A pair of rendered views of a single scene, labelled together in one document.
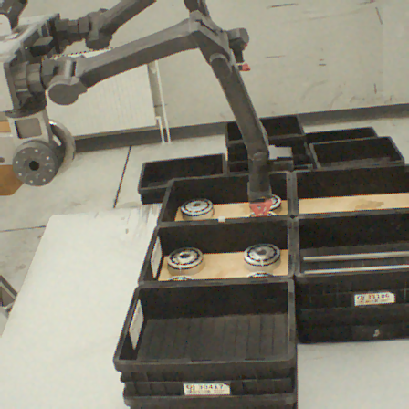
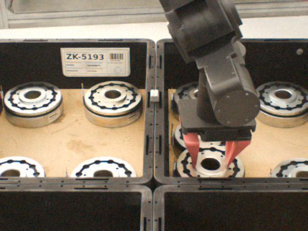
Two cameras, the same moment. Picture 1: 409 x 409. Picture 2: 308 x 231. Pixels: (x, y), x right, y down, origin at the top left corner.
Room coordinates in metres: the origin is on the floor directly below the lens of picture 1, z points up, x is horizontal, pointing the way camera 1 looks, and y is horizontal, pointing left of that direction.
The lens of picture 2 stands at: (1.51, -0.91, 1.52)
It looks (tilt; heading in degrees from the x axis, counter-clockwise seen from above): 35 degrees down; 81
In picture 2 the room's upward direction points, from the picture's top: 1 degrees counter-clockwise
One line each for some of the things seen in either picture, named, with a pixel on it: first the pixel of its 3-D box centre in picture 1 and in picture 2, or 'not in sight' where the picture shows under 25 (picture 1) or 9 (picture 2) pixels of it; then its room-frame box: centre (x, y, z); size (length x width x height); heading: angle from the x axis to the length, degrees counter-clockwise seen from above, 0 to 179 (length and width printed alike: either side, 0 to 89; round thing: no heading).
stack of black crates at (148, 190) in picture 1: (189, 213); not in sight; (2.75, 0.06, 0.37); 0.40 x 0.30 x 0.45; 85
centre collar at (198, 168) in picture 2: not in sight; (210, 165); (1.71, -0.17, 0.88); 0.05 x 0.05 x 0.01
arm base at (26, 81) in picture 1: (27, 79); not in sight; (1.57, 0.38, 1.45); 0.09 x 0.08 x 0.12; 175
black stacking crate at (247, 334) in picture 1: (210, 340); not in sight; (1.20, 0.02, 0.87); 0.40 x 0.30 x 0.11; 80
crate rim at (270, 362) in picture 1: (208, 323); not in sight; (1.20, 0.02, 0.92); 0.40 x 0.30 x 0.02; 80
